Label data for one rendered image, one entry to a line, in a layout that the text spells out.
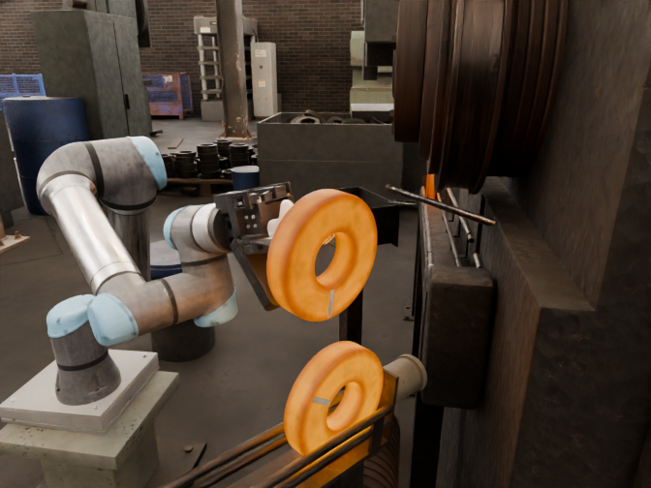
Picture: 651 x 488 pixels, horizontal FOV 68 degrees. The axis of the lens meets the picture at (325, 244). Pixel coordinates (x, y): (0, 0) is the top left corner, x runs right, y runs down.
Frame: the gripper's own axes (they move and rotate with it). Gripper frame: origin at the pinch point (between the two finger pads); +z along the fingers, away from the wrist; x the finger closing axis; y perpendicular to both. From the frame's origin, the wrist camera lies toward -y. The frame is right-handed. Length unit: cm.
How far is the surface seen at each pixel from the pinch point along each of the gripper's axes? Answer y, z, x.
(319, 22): 293, -714, 741
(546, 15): 23.0, 12.9, 37.5
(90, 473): -55, -85, -14
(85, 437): -43, -79, -14
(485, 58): 18.8, 7.1, 29.8
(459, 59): 19.3, 4.7, 26.9
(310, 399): -17.6, -1.0, -6.1
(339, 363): -15.1, -0.2, -1.3
